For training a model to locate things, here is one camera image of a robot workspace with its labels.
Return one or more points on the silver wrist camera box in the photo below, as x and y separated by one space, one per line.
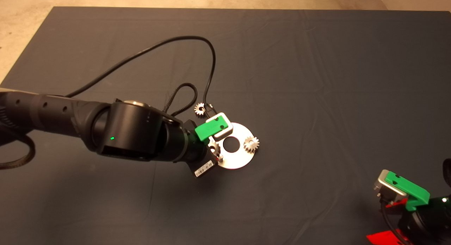
382 185
227 130

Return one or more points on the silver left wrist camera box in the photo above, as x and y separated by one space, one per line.
227 130

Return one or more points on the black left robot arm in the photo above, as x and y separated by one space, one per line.
134 132

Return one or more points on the dark grey table cloth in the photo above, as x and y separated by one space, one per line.
317 79

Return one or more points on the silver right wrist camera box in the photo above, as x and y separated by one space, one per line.
382 185

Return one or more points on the round metal carrier plate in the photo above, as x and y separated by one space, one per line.
236 160

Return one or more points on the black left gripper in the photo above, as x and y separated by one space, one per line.
199 157

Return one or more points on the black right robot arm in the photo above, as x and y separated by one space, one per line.
445 220

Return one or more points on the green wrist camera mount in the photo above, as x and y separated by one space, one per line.
208 130
405 185

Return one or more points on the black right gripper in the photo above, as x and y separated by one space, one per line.
421 227

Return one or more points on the green left wrist camera mount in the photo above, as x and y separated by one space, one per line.
208 130

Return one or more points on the green right wrist camera mount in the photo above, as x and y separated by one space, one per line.
405 185

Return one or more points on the small steel planetary gear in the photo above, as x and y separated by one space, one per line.
213 148
197 109
247 145

